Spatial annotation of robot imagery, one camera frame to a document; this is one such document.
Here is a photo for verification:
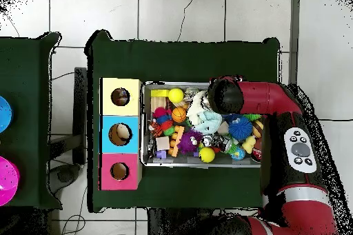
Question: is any cream knitted cloth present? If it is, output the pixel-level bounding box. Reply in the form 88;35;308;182
186;90;209;126

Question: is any dark green side table cloth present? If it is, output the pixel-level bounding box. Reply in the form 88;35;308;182
0;32;63;210

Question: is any purple spiky monster toy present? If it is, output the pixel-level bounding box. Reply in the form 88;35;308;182
176;129;204;155

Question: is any shallow wire mesh bin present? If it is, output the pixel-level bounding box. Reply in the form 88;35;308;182
139;81;263;169

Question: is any black floor cable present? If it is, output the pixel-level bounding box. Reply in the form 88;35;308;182
319;118;353;123

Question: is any black frame beside table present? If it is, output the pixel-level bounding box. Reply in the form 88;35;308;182
48;66;88;195

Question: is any orange toy basketball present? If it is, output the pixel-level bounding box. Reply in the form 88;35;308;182
171;107;188;123

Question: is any magenta bowl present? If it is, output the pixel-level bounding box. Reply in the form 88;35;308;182
0;156;20;207

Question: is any mint green knitted cloth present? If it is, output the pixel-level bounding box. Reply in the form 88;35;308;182
192;110;223;135

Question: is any blue spiky puffer ball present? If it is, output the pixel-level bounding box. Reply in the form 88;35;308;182
228;115;254;141

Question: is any wooden box with three holes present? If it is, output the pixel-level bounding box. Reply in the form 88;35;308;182
98;76;143;191

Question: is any green spiky puffer ball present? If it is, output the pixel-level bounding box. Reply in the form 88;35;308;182
242;112;262;122

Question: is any plain yellow ball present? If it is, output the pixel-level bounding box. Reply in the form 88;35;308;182
168;88;185;104

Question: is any blue bowl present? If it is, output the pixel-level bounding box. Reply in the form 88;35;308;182
0;95;14;134

